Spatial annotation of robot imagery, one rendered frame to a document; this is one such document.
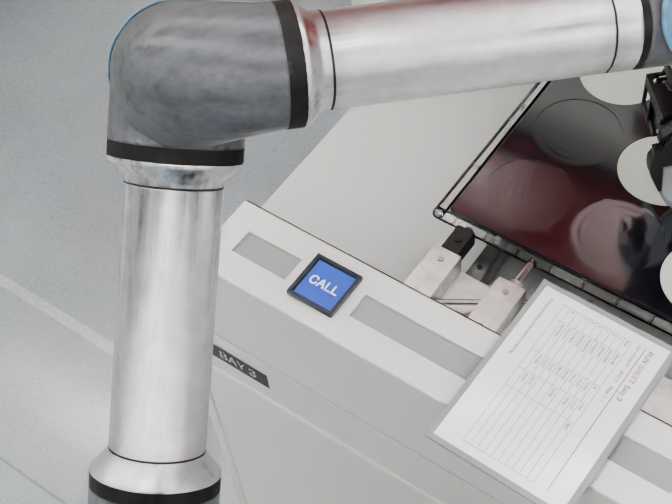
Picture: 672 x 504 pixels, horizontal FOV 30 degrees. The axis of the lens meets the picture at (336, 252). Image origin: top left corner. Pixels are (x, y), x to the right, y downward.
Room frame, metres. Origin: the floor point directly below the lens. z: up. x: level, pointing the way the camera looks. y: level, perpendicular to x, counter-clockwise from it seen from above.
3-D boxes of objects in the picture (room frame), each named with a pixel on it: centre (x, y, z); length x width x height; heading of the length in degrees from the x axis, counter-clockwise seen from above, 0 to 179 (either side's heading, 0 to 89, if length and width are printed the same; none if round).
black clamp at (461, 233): (0.80, -0.13, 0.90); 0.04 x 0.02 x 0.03; 138
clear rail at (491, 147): (0.98, -0.24, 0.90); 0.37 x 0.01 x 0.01; 138
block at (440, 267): (0.76, -0.09, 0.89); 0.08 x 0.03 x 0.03; 138
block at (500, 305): (0.70, -0.15, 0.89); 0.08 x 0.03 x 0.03; 138
